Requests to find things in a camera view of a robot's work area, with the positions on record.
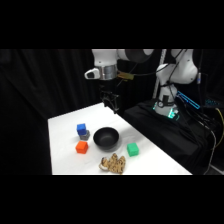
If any green cube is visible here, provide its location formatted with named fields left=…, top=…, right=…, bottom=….
left=126, top=142, right=140, bottom=158

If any black curtain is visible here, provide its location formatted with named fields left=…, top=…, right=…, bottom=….
left=0, top=49, right=101, bottom=175

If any black bowl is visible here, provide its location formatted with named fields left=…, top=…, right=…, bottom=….
left=92, top=126, right=120, bottom=151

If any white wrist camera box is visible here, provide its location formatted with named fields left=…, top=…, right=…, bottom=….
left=84, top=67, right=102, bottom=81

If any orange cube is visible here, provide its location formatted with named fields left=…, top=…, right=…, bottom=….
left=75, top=140, right=90, bottom=155

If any black robot stand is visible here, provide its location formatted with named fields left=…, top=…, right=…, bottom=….
left=122, top=99, right=224, bottom=175

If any striped tiger plush toy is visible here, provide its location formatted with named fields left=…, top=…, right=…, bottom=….
left=98, top=152, right=127, bottom=175

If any yellow cable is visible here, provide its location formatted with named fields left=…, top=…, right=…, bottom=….
left=215, top=107, right=224, bottom=149

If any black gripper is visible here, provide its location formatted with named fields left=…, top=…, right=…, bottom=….
left=98, top=79, right=120, bottom=115

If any blue cube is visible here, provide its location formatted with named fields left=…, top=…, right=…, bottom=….
left=76, top=123, right=88, bottom=136

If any grey cube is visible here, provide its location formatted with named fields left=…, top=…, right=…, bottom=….
left=79, top=130, right=91, bottom=141

